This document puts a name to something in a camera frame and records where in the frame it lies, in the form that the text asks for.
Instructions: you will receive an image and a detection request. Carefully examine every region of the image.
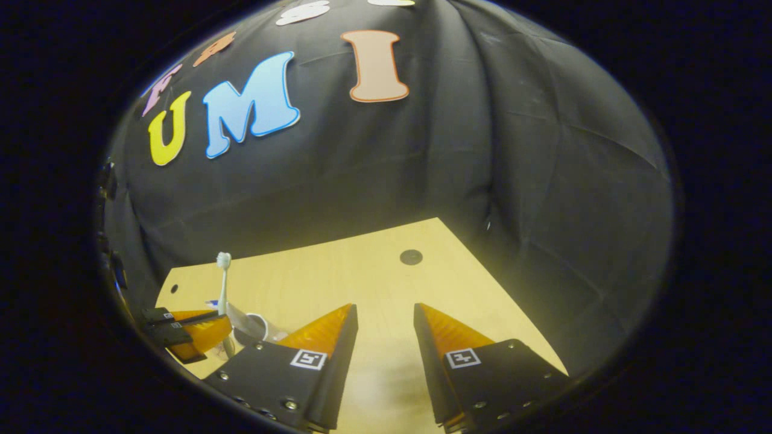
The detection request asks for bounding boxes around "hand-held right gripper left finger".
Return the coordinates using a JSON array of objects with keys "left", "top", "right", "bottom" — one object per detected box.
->
[{"left": 202, "top": 303, "right": 359, "bottom": 433}]

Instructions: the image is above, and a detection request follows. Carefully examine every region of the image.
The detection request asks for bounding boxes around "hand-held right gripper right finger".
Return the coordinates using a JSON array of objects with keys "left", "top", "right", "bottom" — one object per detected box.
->
[{"left": 413, "top": 303, "right": 572, "bottom": 433}]

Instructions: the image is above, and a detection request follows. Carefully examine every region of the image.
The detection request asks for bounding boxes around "white toothpaste tube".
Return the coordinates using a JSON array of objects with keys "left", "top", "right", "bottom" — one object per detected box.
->
[{"left": 205, "top": 299, "right": 251, "bottom": 338}]

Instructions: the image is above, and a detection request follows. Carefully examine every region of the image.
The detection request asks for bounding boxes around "pale green toothbrush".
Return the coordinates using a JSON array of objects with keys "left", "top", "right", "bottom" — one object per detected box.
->
[{"left": 215, "top": 251, "right": 237, "bottom": 360}]

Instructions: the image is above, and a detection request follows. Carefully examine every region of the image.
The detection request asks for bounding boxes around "white cup with wooden handle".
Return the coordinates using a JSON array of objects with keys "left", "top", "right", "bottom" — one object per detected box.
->
[{"left": 231, "top": 312, "right": 289, "bottom": 349}]

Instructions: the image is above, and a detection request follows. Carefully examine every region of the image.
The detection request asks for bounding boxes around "light wooden desktop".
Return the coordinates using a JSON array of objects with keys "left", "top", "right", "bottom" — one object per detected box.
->
[{"left": 156, "top": 217, "right": 569, "bottom": 434}]

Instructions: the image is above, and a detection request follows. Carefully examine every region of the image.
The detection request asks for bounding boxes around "black backdrop cloth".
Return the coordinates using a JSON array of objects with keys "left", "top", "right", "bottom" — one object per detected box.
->
[{"left": 100, "top": 0, "right": 675, "bottom": 377}]

